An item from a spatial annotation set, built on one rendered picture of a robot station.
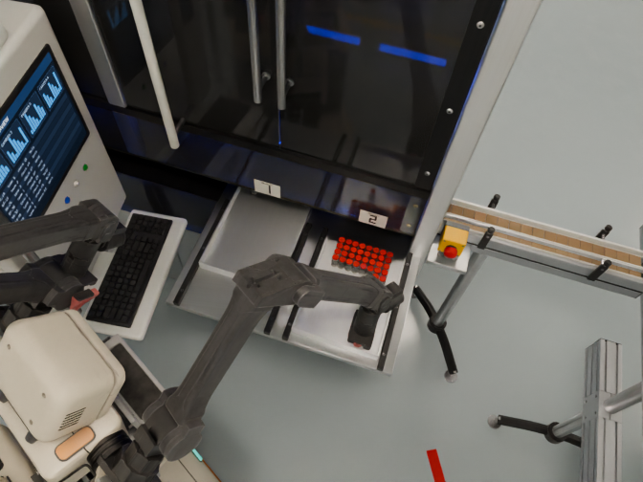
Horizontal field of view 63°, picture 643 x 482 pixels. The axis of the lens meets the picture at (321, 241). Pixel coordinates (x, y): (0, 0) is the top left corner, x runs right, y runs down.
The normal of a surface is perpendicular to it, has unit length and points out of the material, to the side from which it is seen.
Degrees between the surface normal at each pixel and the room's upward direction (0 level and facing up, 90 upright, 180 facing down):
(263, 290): 23
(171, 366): 0
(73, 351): 42
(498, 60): 90
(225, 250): 0
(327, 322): 0
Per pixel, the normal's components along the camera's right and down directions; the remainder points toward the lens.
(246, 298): -0.58, -0.04
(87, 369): 0.51, -0.78
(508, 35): -0.30, 0.80
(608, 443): 0.05, -0.52
